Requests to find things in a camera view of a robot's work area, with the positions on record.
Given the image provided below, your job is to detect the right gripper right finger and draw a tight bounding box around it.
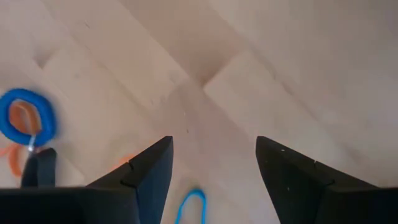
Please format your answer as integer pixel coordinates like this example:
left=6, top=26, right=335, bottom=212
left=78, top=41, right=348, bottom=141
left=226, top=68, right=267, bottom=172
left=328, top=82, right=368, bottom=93
left=255, top=136, right=398, bottom=224

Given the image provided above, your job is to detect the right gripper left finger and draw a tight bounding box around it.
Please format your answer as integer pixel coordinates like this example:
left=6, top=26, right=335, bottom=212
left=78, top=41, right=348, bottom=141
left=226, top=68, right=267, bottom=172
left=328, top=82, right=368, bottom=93
left=0, top=136, right=174, bottom=224

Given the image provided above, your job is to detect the blue silicone wristband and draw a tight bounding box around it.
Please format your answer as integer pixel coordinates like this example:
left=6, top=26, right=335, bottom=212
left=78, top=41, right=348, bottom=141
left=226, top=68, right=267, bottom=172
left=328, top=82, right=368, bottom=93
left=174, top=188, right=208, bottom=224

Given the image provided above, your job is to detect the blue spiral coil keychain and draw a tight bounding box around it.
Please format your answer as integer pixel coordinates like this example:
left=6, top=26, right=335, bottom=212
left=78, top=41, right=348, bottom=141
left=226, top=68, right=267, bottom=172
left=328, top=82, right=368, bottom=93
left=0, top=88, right=58, bottom=153

